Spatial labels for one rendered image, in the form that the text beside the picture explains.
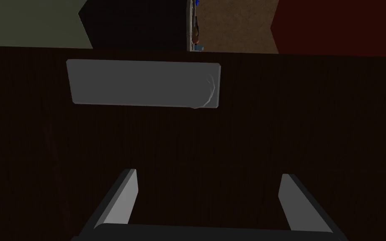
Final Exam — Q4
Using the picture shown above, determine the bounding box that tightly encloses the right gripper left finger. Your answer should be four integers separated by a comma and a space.
88, 169, 139, 232

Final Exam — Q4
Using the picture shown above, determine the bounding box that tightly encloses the grey door handle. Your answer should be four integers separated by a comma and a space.
66, 59, 221, 109

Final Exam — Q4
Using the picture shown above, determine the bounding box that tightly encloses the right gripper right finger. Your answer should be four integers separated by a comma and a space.
277, 173, 340, 233

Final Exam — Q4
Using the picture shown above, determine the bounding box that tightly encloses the dark brown door leaf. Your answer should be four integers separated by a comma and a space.
0, 45, 386, 241

